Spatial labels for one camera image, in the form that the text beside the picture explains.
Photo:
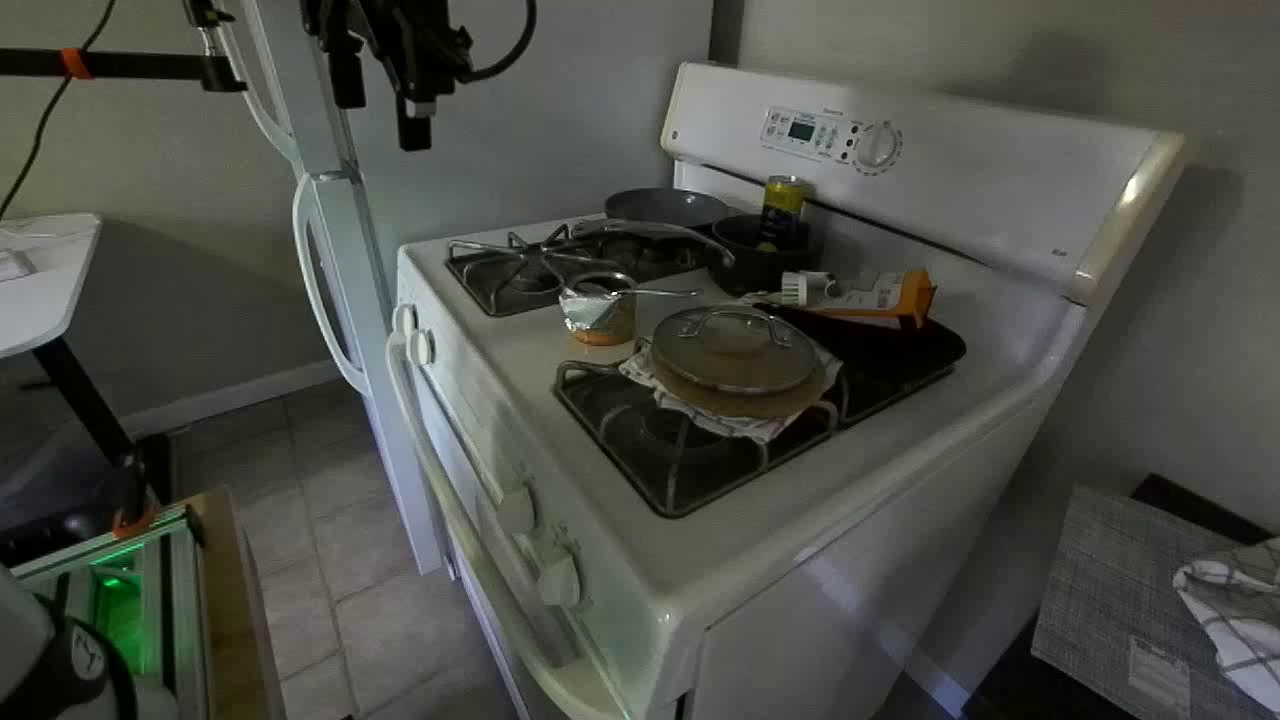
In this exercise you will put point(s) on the white lace cloth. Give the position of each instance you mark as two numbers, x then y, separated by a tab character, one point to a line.
695	417

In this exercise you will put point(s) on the glass pot lid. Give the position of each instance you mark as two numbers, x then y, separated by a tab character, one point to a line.
733	348

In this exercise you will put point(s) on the white gas stove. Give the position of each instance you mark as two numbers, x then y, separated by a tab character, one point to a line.
802	492

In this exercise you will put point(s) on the yellow lidded jar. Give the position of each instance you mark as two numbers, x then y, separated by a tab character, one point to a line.
785	199

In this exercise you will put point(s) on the white refrigerator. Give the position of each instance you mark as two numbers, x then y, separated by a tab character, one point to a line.
350	265

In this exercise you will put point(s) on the green stove display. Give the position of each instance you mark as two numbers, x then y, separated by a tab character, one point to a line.
802	130

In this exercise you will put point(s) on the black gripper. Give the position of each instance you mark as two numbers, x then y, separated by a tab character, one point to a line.
413	45

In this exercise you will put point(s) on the black boom pole orange tape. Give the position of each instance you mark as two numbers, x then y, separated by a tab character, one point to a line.
132	63

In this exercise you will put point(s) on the white stove knob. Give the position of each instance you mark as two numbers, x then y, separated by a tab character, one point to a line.
559	581
426	345
517	510
405	323

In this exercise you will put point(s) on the grey frying pan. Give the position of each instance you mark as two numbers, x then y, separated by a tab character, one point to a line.
660	204

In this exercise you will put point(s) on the white stove timer dial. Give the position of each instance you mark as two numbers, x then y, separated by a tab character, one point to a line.
876	146

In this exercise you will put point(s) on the small white object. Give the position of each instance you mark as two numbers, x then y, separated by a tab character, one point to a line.
804	285

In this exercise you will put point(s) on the aluminium cart frame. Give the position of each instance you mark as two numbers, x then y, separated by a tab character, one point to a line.
121	605

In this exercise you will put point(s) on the orange capped tube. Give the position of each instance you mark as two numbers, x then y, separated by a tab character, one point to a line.
914	295

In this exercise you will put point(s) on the brown round plate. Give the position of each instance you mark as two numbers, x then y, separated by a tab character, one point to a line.
802	397

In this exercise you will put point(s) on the white table black leg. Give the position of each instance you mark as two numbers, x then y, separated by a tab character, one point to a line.
45	285

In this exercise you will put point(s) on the black orange clamp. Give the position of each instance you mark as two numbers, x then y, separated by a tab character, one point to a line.
129	503

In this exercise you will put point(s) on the black stove grate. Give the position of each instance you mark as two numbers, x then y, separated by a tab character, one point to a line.
666	462
502	285

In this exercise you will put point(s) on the wooden cart board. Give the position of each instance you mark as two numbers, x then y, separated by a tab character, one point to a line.
243	612

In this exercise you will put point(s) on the white checkered cloth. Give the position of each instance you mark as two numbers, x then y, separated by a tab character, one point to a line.
1243	612

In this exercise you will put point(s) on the grey woven mat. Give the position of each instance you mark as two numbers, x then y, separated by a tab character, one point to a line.
1106	600

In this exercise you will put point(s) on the black side table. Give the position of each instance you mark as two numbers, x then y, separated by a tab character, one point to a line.
1193	507

